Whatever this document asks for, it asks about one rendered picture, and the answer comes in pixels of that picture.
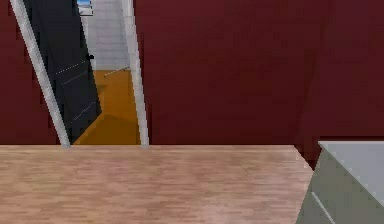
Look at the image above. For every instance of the black room door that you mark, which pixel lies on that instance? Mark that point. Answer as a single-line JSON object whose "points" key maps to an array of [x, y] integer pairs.
{"points": [[65, 70]]}

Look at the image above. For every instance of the framed blue wall picture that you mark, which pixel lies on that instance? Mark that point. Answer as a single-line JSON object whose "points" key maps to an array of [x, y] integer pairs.
{"points": [[84, 6]]}

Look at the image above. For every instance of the white door frame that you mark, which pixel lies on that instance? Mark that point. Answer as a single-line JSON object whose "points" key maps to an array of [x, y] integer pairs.
{"points": [[136, 76]]}

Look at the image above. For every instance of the grey cupboard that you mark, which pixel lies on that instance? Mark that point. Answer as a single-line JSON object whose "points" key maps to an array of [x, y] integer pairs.
{"points": [[346, 186]]}

